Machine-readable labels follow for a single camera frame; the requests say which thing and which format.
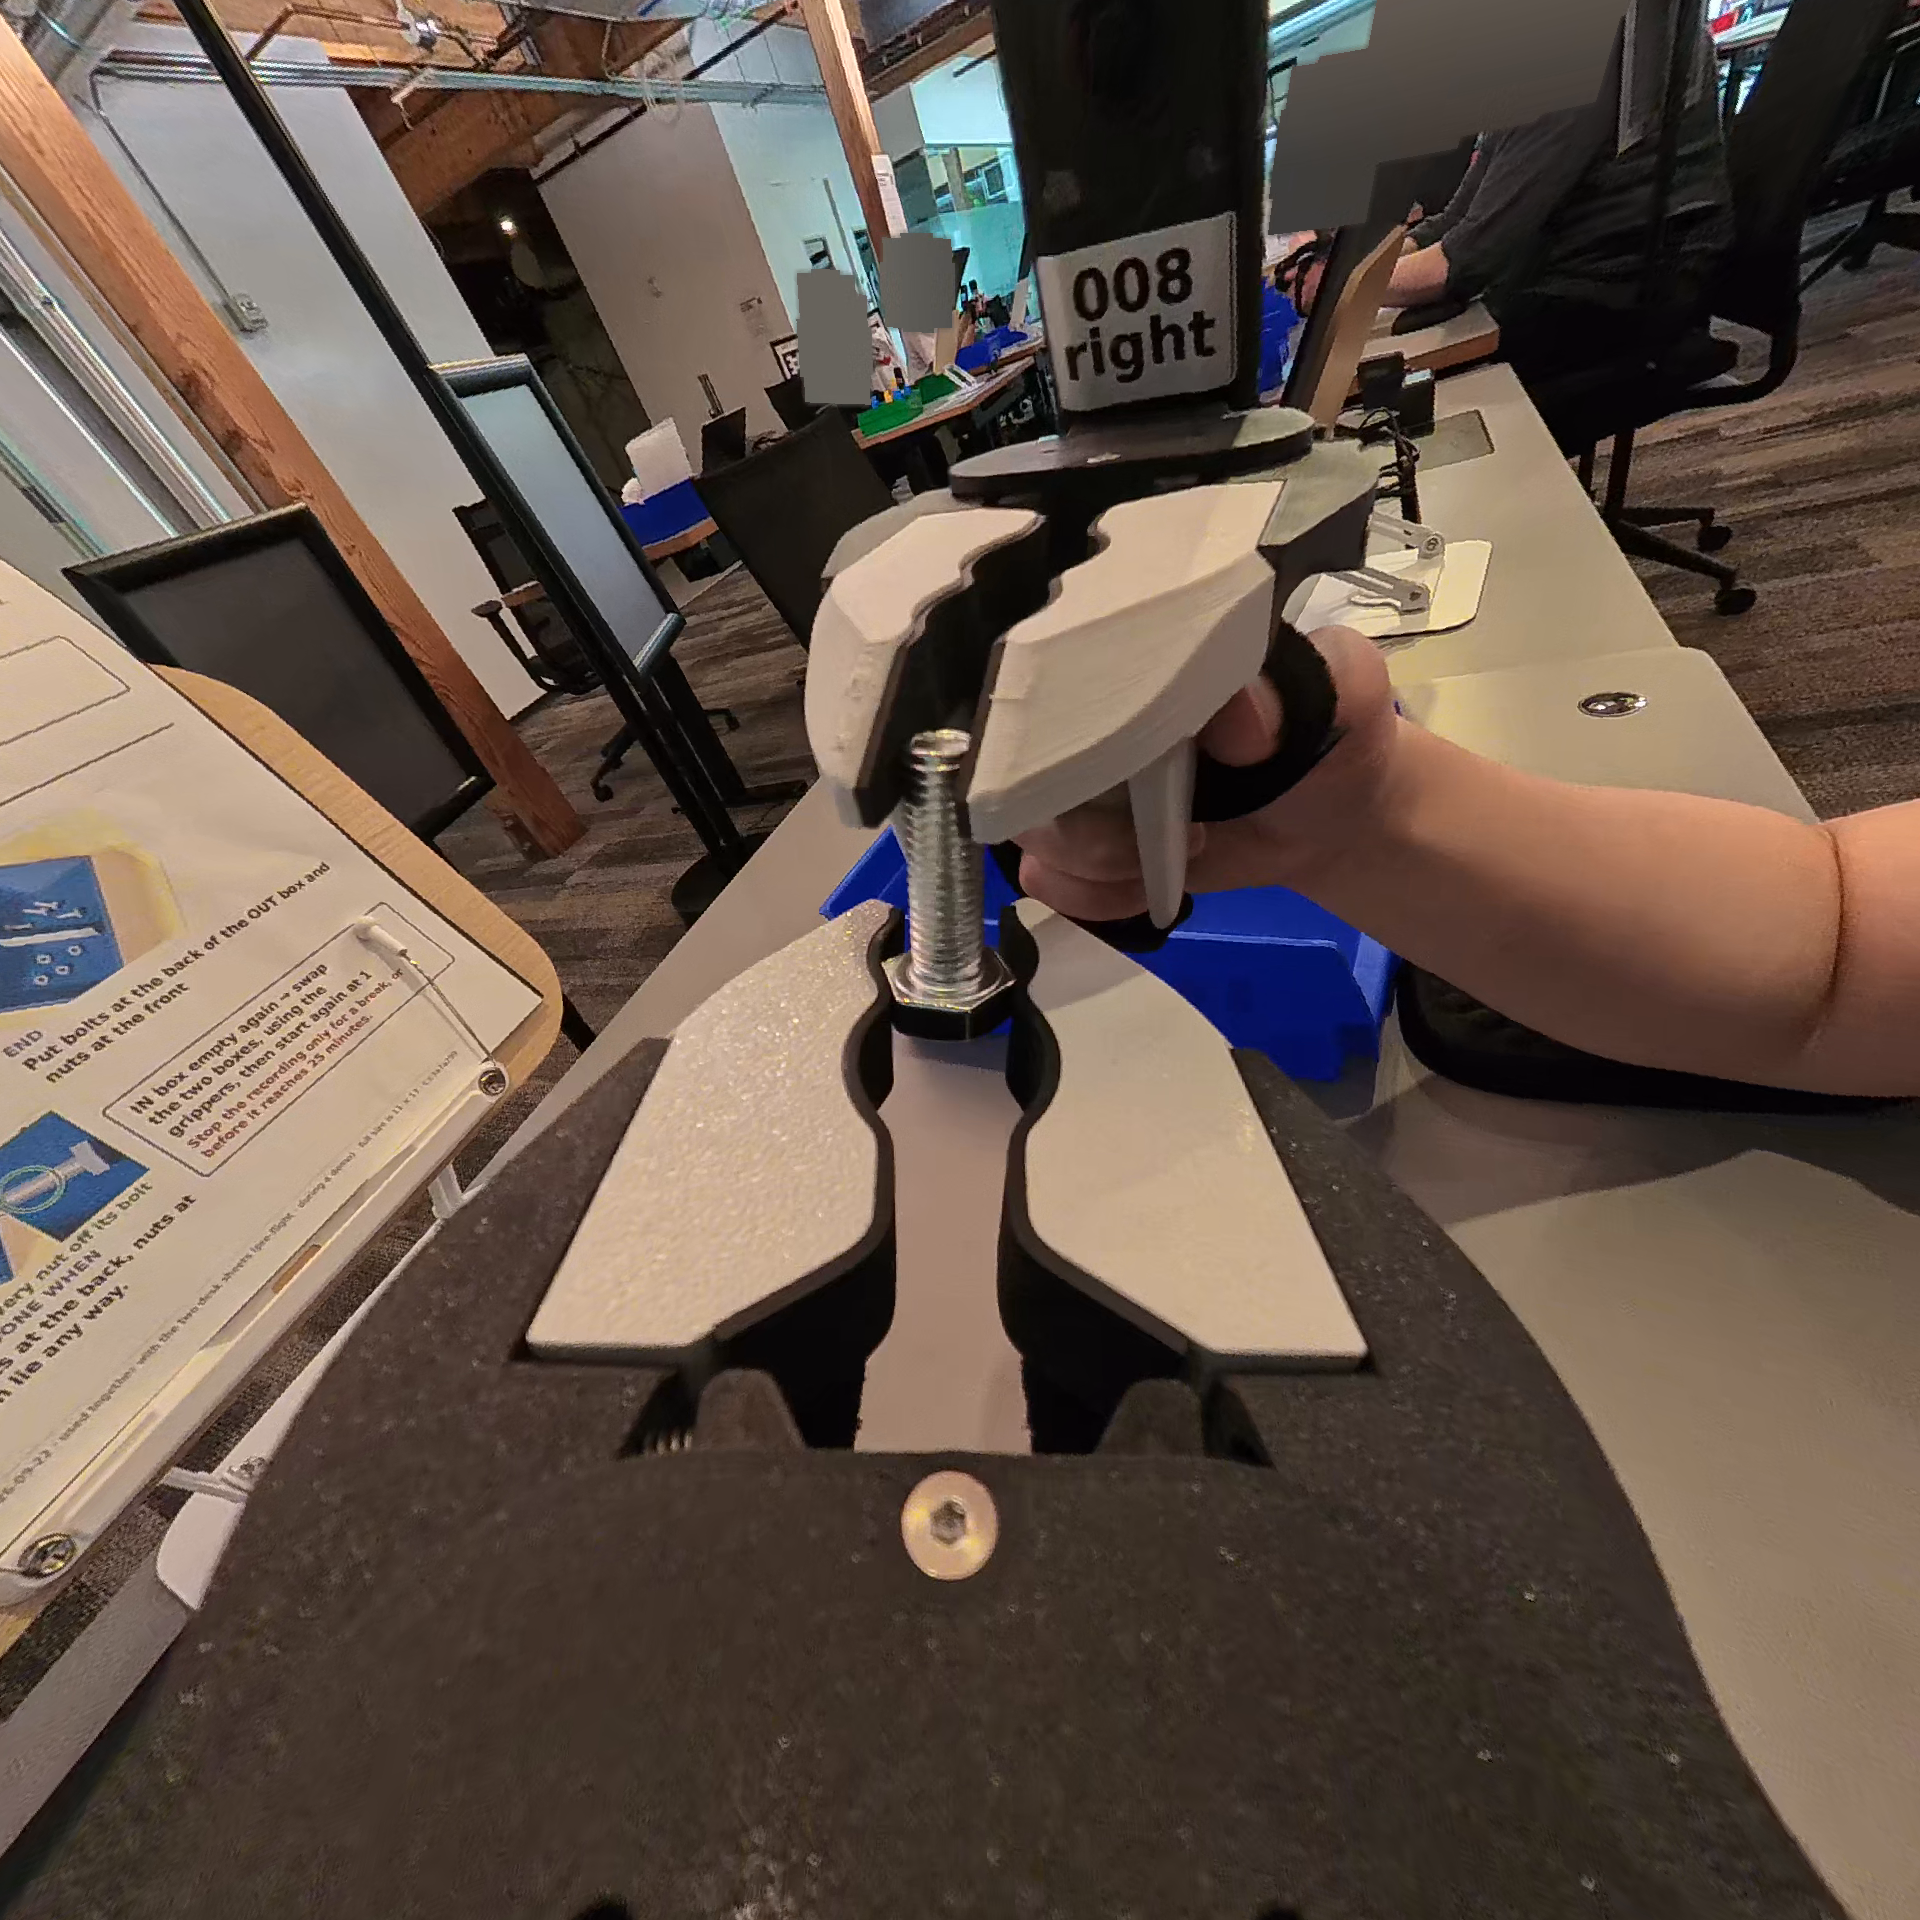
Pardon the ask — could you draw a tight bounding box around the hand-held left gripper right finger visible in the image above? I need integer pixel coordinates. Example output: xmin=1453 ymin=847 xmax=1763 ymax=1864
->
xmin=991 ymin=902 xmax=1371 ymax=1376

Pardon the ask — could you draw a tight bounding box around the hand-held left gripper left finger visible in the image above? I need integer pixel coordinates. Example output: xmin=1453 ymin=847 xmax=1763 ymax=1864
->
xmin=525 ymin=904 xmax=902 ymax=1376

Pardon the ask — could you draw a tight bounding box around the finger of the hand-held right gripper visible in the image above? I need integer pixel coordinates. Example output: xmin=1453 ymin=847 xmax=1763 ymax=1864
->
xmin=968 ymin=479 xmax=1293 ymax=848
xmin=808 ymin=507 xmax=1052 ymax=831

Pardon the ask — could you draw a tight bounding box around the silver hex bolt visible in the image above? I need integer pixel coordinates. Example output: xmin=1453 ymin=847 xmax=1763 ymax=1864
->
xmin=885 ymin=729 xmax=1015 ymax=1041

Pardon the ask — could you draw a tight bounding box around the person's right forearm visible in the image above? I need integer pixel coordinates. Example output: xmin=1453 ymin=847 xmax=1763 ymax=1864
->
xmin=1387 ymin=705 xmax=1920 ymax=1105

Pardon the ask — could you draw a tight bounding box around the person's right hand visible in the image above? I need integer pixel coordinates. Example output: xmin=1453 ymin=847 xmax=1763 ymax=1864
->
xmin=1015 ymin=621 xmax=1430 ymax=967

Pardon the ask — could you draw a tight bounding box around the black office chair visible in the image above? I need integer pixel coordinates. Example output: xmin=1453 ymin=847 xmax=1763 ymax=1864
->
xmin=1562 ymin=0 xmax=1907 ymax=617
xmin=449 ymin=497 xmax=601 ymax=700
xmin=696 ymin=410 xmax=902 ymax=663

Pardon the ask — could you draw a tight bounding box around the light wooden board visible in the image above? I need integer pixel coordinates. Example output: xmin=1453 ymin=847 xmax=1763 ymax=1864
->
xmin=1309 ymin=225 xmax=1421 ymax=437
xmin=0 ymin=663 xmax=564 ymax=1612

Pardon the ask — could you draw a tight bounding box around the printed instruction sheet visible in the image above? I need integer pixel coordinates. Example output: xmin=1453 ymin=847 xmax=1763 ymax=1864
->
xmin=0 ymin=558 xmax=546 ymax=1561

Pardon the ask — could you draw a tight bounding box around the black framed sign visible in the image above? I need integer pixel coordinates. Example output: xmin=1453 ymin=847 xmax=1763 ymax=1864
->
xmin=61 ymin=507 xmax=495 ymax=848

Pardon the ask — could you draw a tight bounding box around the black floor pole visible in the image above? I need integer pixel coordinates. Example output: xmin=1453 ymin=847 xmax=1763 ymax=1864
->
xmin=174 ymin=0 xmax=812 ymax=926

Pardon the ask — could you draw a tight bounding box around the brown wooden post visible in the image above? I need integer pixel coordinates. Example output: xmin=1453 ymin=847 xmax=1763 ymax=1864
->
xmin=802 ymin=0 xmax=902 ymax=243
xmin=0 ymin=23 xmax=589 ymax=859

